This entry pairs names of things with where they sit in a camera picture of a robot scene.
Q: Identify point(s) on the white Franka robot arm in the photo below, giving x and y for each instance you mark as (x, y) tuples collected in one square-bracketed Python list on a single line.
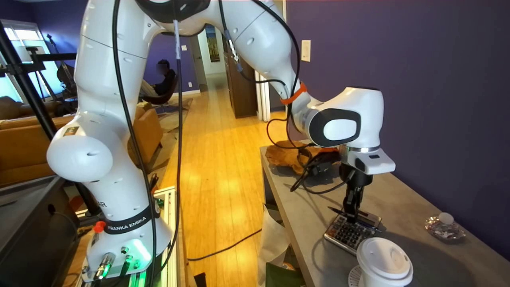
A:
[(111, 80)]

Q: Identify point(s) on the tan leather sofa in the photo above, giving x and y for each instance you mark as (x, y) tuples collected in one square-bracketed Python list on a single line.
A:
[(20, 148)]

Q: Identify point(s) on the framed wall picture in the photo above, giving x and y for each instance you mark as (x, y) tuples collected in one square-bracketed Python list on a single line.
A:
[(212, 44)]

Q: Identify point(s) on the brown wooden door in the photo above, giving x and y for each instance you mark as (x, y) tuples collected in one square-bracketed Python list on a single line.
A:
[(240, 95)]

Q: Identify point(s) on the grey desktop calculator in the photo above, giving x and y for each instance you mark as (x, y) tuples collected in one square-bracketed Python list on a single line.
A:
[(347, 233)]

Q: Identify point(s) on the dark low cabinet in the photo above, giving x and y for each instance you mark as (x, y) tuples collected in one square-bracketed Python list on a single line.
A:
[(31, 233)]

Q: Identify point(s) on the white wall light switch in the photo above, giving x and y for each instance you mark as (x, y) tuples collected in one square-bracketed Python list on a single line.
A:
[(306, 49)]

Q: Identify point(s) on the white plastic bag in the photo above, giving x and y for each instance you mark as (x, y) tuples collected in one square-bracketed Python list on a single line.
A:
[(272, 239)]

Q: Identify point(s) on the black tripod stand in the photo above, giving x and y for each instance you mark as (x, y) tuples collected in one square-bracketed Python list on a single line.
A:
[(31, 89)]

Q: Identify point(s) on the dark green bin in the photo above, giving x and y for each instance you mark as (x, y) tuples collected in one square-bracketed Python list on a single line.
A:
[(280, 276)]

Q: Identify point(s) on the white lidded paper cup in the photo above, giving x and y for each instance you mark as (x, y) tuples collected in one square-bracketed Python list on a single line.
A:
[(384, 263)]

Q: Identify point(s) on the dark slim pen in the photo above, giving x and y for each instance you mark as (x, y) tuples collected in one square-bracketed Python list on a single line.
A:
[(371, 213)]

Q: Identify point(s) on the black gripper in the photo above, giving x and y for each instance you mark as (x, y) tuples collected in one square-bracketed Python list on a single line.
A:
[(353, 183)]

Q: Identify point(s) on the seated person dark clothes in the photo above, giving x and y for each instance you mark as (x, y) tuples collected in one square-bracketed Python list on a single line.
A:
[(165, 80)]

